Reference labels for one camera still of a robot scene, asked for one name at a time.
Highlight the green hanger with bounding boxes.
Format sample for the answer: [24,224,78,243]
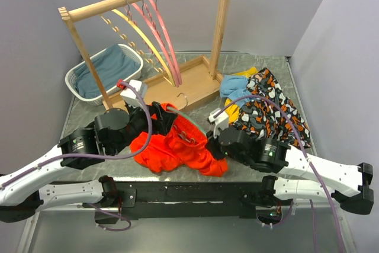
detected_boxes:
[167,92,207,136]

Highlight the pink hanger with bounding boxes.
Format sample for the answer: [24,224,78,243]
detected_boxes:
[149,0,182,86]
[133,0,182,87]

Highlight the purple cable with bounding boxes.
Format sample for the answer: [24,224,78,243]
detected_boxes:
[0,80,154,190]
[216,94,347,253]

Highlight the pink hanger left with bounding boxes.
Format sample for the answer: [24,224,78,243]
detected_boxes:
[133,0,182,87]

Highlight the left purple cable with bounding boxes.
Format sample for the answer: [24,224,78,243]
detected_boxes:
[0,80,154,190]

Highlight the wooden clothes rack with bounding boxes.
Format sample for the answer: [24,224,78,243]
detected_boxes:
[59,0,230,110]

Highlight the yellow garment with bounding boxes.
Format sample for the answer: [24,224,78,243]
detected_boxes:
[224,67,258,123]

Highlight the pink hanger right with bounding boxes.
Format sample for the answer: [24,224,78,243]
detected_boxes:
[149,0,182,86]

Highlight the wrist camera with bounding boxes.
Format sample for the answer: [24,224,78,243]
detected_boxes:
[117,79,147,108]
[208,108,229,138]

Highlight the light blue garment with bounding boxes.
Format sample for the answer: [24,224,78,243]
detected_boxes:
[220,75,250,101]

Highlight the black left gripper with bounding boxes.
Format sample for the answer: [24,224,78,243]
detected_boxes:
[111,98,178,155]

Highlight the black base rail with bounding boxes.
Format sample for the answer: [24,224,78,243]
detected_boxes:
[96,177,291,220]

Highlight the orange shorts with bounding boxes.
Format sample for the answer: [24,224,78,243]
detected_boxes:
[134,103,228,177]

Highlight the yellow hanger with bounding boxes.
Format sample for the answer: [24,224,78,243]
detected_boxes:
[100,0,175,87]

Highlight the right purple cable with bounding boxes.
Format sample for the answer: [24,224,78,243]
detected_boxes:
[216,94,347,253]

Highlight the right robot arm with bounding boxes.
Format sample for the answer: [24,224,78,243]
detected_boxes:
[205,127,374,215]

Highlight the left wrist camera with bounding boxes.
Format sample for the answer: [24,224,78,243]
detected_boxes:
[117,79,147,108]

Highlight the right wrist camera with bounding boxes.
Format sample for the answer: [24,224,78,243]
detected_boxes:
[208,108,229,138]

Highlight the blue-grey cloth in basket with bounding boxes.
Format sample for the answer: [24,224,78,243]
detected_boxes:
[72,44,140,100]

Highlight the camouflage patterned shorts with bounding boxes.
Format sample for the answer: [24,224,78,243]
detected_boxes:
[229,68,312,149]

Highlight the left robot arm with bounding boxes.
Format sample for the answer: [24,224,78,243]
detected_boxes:
[1,102,177,223]

